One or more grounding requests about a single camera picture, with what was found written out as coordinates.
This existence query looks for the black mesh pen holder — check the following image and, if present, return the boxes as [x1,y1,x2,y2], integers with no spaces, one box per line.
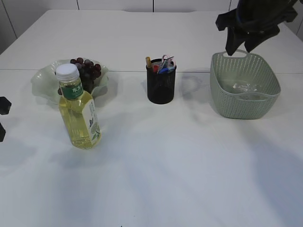
[146,67,177,105]

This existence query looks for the green plastic woven basket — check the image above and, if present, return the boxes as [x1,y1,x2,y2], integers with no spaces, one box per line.
[210,50,281,120]

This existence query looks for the gold glitter pen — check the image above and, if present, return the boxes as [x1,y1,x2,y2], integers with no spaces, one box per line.
[145,57,152,69]

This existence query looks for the blue safety scissors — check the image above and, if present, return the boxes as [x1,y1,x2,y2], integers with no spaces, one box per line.
[158,64,176,74]

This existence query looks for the pink safety scissors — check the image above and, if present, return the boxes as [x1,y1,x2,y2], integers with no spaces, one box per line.
[161,55,174,69]

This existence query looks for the green wavy glass bowl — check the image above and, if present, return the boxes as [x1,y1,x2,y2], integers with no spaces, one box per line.
[31,59,108,105]

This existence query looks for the yellow tea plastic bottle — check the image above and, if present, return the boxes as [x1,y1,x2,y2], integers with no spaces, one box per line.
[55,63,102,149]

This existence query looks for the red glitter pen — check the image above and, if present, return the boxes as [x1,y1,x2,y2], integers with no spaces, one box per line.
[152,64,161,74]

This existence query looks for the clear plastic sheet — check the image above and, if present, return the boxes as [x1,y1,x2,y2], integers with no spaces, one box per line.
[232,83,258,94]

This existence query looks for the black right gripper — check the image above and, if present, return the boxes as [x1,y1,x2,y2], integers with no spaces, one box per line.
[215,0,297,56]

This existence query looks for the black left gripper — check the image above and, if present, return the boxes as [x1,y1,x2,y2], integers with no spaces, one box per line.
[0,96,12,142]

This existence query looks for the purple artificial grape bunch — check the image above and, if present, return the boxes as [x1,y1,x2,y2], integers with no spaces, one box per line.
[54,57,104,99]

